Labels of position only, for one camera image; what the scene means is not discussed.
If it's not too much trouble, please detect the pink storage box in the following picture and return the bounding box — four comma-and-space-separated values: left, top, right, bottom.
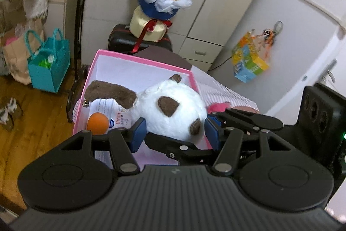
73, 49, 215, 166

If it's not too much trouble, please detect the pink fluffy pompom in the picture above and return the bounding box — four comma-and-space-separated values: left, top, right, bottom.
207, 102, 233, 114

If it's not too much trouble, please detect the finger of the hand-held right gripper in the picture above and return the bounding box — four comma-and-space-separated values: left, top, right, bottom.
144, 132, 217, 166
209, 108, 284, 132

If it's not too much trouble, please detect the white panel door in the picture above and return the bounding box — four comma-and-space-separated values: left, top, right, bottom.
263, 0, 346, 118

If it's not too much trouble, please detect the striped bed sheet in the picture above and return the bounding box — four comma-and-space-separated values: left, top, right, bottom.
190, 65, 260, 114

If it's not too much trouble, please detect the white wardrobe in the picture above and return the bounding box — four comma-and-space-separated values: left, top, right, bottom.
84, 0, 282, 73

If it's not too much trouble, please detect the teal tote bag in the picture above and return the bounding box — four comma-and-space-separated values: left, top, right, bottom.
24, 28, 71, 94

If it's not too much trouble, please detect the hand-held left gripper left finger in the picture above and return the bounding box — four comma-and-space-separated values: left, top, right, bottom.
45, 117, 148, 175

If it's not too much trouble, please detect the white brown plush toy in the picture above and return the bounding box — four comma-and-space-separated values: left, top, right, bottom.
85, 74, 208, 143

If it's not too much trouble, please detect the beige fuzzy cloth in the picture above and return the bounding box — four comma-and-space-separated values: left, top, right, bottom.
23, 0, 49, 21

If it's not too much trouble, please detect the colourful gift bag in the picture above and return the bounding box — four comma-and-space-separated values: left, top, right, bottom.
232, 29, 270, 84

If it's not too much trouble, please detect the orange makeup sponge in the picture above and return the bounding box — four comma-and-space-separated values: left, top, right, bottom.
87, 113, 111, 136

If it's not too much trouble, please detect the black cable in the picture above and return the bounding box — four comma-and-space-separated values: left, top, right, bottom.
208, 53, 237, 72

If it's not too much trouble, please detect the brown paper bag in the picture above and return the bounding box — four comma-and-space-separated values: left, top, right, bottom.
2, 18, 45, 86

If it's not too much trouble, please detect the white red-print packet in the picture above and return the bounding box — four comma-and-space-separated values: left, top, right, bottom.
90, 100, 138, 130

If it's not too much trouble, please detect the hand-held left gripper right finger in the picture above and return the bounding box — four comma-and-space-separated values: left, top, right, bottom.
204, 118, 301, 176

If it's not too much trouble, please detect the silver door handle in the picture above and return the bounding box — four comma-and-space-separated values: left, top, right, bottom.
323, 57, 338, 83

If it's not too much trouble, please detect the black suitcase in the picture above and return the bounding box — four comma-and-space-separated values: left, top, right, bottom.
107, 24, 174, 53

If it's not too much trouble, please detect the dark brown cloth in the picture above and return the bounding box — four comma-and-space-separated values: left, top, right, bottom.
133, 45, 192, 71

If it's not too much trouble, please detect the striped slipper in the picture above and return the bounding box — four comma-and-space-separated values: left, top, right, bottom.
0, 97, 18, 124
5, 106, 24, 131

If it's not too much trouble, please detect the orange knot ornament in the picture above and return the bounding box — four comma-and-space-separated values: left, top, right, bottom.
261, 20, 283, 58

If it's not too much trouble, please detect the black metal stand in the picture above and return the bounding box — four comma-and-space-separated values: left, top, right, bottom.
66, 0, 97, 124

